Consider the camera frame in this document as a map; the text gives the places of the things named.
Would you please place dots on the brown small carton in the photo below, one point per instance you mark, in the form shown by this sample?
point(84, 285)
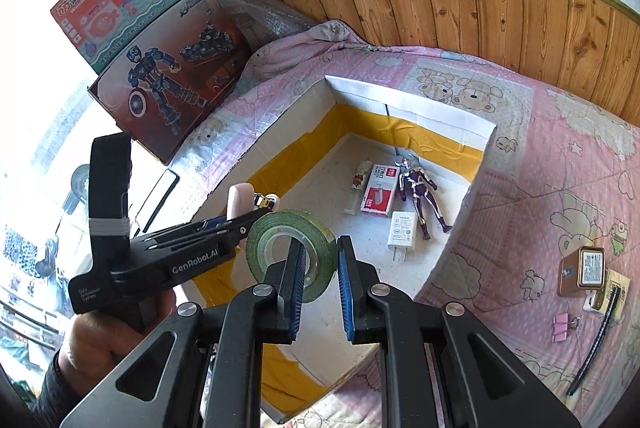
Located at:
point(580, 273)

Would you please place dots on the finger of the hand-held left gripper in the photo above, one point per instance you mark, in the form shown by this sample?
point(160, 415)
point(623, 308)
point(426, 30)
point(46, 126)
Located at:
point(242, 228)
point(200, 226)

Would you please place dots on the white phone charger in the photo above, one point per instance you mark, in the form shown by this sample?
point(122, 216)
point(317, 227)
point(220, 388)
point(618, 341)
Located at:
point(402, 233)

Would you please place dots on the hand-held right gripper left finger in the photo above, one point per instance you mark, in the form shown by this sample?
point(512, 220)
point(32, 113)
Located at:
point(295, 290)

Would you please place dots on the purple silver action figure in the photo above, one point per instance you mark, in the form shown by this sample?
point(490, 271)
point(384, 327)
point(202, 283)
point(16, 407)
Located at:
point(420, 188)

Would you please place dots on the red and white staple box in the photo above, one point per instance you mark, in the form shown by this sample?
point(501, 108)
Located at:
point(377, 198)

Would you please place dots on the person's left hand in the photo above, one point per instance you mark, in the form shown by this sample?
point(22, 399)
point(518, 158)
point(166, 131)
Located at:
point(100, 338)

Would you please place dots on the white cardboard box yellow tape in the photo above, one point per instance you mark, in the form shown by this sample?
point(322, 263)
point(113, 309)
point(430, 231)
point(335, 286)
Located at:
point(280, 132)

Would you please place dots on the white yellow small packet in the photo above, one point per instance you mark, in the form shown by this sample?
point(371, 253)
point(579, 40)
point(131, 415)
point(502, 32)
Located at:
point(619, 279)

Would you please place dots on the black pen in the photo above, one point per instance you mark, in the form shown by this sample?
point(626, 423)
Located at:
point(595, 348)

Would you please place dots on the dark red robot toy box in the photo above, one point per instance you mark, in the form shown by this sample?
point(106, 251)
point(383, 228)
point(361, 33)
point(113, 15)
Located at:
point(165, 72)

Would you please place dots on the green tape roll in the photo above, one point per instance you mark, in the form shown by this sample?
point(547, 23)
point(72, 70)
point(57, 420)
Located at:
point(257, 238)

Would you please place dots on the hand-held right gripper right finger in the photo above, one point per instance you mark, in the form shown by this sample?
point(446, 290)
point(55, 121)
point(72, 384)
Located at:
point(345, 295)

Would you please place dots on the black smartphone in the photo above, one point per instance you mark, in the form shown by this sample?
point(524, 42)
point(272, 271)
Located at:
point(155, 203)

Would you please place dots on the pink bear printed blanket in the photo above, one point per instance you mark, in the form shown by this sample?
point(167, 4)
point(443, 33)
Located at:
point(525, 157)

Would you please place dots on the clear bubble wrap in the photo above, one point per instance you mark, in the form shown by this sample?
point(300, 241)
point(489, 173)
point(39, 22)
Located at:
point(270, 17)

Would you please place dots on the small black silver object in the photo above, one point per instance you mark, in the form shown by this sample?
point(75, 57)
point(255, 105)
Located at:
point(266, 201)

